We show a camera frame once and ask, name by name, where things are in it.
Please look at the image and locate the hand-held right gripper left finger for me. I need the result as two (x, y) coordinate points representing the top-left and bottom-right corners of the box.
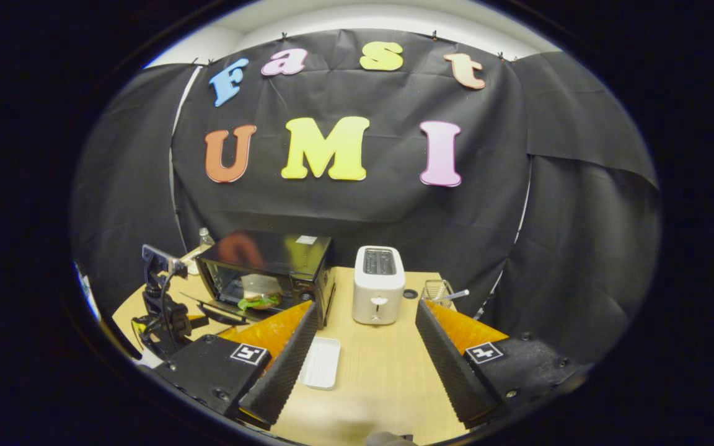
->
(154, 301), (322, 430)

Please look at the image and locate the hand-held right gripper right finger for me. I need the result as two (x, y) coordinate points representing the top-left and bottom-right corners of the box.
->
(415, 300), (587, 430)

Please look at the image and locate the sandwich with green lettuce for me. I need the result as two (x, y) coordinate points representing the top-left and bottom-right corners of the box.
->
(237, 291), (281, 312)

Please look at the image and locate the black electric oven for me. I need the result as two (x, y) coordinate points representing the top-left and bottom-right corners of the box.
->
(177, 230), (337, 329)

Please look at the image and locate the white plastic tray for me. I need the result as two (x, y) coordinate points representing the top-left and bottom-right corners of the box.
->
(298, 336), (342, 391)

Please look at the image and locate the white toaster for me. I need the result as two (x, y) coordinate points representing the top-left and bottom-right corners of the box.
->
(353, 245), (406, 326)

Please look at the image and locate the black backdrop cloth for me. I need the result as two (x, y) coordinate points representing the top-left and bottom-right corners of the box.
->
(72, 28), (663, 366)

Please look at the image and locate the wire mesh basket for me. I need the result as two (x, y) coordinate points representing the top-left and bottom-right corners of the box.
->
(422, 279), (470, 310)

